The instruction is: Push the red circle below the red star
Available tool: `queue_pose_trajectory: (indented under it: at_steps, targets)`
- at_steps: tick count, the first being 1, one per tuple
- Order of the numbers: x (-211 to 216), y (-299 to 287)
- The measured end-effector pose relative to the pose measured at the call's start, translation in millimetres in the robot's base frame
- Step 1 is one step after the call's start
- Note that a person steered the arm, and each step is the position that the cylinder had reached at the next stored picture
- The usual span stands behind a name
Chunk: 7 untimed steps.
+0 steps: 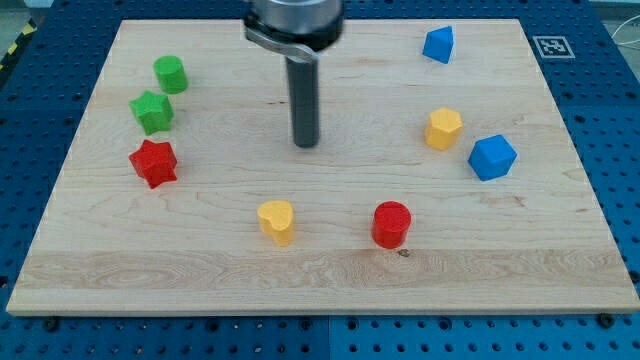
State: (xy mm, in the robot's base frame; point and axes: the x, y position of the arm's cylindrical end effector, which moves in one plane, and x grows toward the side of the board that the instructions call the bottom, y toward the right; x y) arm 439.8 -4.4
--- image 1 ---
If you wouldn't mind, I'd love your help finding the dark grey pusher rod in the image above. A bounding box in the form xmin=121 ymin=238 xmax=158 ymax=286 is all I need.
xmin=286 ymin=58 xmax=320 ymax=148

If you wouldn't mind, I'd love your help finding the green star block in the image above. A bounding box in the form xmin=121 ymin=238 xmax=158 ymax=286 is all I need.
xmin=129 ymin=90 xmax=174 ymax=135

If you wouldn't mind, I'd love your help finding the red star block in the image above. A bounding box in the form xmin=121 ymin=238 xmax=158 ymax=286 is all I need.
xmin=129 ymin=140 xmax=178 ymax=189

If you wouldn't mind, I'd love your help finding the green cylinder block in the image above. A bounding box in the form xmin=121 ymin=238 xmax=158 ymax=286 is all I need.
xmin=153 ymin=55 xmax=188 ymax=94

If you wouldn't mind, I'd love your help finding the blue triangle block upper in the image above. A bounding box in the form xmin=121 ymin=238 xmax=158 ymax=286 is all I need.
xmin=422 ymin=26 xmax=455 ymax=64

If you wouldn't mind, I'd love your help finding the yellow heart block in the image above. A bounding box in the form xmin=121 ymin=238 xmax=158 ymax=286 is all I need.
xmin=257 ymin=200 xmax=295 ymax=247

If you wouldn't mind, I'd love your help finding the yellow hexagon block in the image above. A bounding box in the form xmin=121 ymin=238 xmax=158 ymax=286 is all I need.
xmin=424 ymin=108 xmax=463 ymax=150

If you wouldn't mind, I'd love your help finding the red cylinder block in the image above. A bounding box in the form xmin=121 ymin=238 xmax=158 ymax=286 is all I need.
xmin=371 ymin=201 xmax=412 ymax=249

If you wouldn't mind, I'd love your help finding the wooden board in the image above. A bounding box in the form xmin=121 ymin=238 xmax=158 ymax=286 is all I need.
xmin=7 ymin=19 xmax=639 ymax=317

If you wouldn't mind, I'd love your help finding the blue cube block lower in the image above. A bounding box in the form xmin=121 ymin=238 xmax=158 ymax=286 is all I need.
xmin=468 ymin=134 xmax=517 ymax=181

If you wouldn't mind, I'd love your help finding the fiducial marker tag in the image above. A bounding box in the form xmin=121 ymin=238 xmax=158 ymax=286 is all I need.
xmin=532 ymin=35 xmax=575 ymax=59

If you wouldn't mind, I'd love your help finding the white cable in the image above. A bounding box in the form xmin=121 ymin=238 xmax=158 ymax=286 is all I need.
xmin=610 ymin=13 xmax=640 ymax=49

